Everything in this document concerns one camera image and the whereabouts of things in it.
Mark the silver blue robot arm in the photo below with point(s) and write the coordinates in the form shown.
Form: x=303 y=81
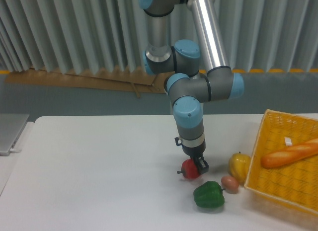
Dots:
x=200 y=71

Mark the baguette bread loaf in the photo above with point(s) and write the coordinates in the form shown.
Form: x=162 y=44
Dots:
x=290 y=154

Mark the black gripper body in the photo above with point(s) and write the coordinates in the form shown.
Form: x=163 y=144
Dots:
x=195 y=151

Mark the yellow bell pepper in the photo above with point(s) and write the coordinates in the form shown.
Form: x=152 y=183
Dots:
x=239 y=166

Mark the small white tag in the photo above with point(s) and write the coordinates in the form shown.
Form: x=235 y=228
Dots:
x=288 y=142

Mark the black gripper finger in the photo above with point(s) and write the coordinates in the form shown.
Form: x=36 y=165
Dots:
x=202 y=165

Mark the brown cardboard sheet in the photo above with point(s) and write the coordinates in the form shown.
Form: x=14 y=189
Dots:
x=137 y=81

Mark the red bell pepper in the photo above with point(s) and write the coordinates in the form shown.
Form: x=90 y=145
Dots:
x=189 y=169

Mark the silver laptop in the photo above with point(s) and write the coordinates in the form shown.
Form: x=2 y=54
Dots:
x=11 y=127

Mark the green bell pepper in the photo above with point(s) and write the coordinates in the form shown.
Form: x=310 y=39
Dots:
x=209 y=195

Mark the brown potato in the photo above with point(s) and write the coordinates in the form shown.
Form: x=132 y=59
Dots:
x=230 y=184

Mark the yellow woven basket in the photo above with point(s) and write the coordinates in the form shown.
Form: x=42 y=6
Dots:
x=294 y=185

